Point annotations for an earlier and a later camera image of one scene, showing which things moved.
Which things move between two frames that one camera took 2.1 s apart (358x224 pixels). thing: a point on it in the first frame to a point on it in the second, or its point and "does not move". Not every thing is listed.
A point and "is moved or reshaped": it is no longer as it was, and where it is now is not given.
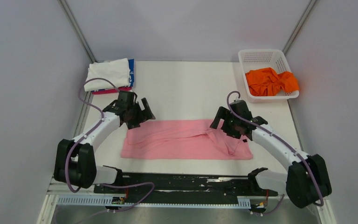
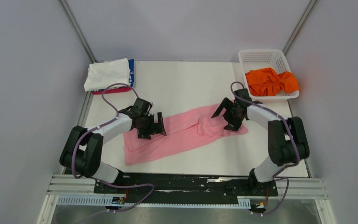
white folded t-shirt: (117, 72) does not move
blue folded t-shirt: (131, 73) does not move
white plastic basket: (251, 59) does not move
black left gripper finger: (133, 124) to (145, 133)
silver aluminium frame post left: (79, 32) does not move
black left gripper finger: (147, 113) to (159, 127)
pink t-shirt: (183, 139) is moved or reshaped
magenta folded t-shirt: (111, 91) does not move
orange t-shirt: (267, 81) does not move
